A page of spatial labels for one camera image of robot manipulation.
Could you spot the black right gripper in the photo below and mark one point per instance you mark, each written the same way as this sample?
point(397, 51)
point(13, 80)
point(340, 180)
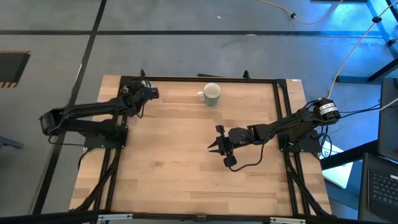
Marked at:
point(241, 137)

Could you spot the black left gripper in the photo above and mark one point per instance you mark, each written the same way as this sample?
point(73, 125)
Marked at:
point(135, 98)

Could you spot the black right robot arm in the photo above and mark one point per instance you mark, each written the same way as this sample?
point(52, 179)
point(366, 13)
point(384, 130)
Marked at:
point(280, 127)

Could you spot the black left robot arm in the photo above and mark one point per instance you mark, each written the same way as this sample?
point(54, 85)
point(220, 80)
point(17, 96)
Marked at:
point(93, 107)

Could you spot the teal ceramic mug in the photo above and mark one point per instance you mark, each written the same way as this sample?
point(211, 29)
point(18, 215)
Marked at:
point(212, 93)

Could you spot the white box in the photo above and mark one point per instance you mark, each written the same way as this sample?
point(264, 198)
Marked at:
point(339, 174)

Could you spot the hazard striped floor hatch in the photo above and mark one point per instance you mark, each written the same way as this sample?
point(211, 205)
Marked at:
point(12, 68)

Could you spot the black diagonal bar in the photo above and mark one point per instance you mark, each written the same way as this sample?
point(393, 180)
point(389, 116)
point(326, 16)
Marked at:
point(348, 154)

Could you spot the grey chair base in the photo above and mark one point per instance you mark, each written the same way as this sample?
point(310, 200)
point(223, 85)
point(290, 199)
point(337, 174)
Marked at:
point(9, 142)

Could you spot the blue-lit metal stand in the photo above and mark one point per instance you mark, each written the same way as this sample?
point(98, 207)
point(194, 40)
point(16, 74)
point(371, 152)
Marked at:
point(351, 79)

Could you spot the dark laptop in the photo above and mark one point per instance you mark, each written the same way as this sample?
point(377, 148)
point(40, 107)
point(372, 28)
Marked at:
point(384, 189)

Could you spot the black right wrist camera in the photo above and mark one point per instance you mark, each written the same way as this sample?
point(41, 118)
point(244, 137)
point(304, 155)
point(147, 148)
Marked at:
point(230, 161)

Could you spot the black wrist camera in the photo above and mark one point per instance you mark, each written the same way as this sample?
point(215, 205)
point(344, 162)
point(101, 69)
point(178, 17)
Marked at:
point(153, 93)
point(230, 161)

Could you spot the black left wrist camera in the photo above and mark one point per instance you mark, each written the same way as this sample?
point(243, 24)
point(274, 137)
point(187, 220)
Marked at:
point(153, 93)

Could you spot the black aluminium table frame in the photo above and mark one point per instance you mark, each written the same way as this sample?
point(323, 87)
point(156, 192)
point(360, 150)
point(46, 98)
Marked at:
point(186, 79)

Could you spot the grey table-level camera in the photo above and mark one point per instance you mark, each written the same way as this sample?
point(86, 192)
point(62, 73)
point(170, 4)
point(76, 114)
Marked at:
point(201, 218)

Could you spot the black camera rig beam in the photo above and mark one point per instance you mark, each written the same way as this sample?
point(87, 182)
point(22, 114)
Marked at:
point(46, 219)

